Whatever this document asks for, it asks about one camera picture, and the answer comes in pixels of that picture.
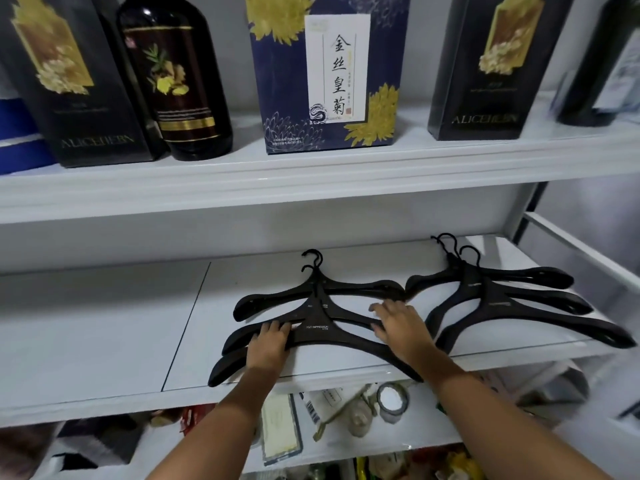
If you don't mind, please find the person's right hand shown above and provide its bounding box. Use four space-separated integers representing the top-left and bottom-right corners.
369 301 437 368

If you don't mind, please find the person's left hand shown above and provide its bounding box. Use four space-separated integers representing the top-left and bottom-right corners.
246 320 295 373

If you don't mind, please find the black plastic clothes hanger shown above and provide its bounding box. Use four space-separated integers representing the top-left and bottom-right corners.
207 294 425 388
425 245 595 340
221 265 386 356
405 233 575 301
233 249 407 323
436 281 639 355

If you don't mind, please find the person's right forearm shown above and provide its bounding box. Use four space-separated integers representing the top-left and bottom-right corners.
419 351 590 480

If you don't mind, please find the person's left forearm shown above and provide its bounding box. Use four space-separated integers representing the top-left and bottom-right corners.
159 364 282 480

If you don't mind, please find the grey tape roll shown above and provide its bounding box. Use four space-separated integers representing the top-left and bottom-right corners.
375 382 412 425

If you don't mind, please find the small white bottle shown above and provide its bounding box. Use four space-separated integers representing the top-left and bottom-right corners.
347 395 377 438

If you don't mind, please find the beige stick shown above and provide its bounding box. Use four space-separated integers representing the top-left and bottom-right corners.
313 385 373 442

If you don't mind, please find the white box with barcode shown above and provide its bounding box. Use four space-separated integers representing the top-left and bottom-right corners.
300 390 327 426

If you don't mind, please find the cream card in blue sleeve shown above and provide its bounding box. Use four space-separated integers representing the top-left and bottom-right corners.
260 392 304 467

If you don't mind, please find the red packet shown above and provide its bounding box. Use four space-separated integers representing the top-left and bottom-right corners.
177 404 217 438

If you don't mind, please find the white shelf unit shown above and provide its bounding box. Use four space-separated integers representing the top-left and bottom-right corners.
0 92 640 480

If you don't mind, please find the yellow packet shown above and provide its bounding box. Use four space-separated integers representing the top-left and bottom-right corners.
440 447 488 480

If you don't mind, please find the black and white package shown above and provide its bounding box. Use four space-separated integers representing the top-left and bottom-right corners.
47 414 147 473

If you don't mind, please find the navy box with gold flowers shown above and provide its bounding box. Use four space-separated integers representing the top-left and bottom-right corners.
244 0 412 155

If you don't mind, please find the dark brown glass bottle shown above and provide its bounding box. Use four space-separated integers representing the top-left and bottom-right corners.
116 0 234 162

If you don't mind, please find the black box with gold flower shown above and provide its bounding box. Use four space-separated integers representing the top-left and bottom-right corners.
0 0 168 169
427 0 577 141

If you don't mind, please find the blue and white box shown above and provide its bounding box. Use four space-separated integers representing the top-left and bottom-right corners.
0 97 57 176

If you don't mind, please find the dark green bottle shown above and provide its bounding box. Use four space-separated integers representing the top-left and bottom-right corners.
556 0 640 128

